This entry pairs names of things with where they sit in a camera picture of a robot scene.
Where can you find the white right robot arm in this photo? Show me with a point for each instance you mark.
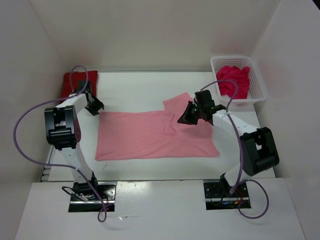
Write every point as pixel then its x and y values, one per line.
pixel 257 147

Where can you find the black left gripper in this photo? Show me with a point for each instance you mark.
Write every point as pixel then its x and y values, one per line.
pixel 98 105

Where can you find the pink t shirt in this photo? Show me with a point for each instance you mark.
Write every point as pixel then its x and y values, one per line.
pixel 153 134

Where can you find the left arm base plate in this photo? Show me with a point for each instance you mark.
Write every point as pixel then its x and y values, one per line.
pixel 88 202

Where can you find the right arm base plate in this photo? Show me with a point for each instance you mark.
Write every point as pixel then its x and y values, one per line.
pixel 215 199

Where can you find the dark red t shirt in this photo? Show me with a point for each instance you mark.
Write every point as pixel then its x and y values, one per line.
pixel 78 79

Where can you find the white plastic laundry basket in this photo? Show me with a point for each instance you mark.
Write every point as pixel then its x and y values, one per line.
pixel 256 91

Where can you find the magenta t shirt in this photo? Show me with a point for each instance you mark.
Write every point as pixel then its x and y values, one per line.
pixel 228 76

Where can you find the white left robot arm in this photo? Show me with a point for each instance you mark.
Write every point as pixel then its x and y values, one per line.
pixel 63 131

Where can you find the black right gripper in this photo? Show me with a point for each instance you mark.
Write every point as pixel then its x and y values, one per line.
pixel 186 117

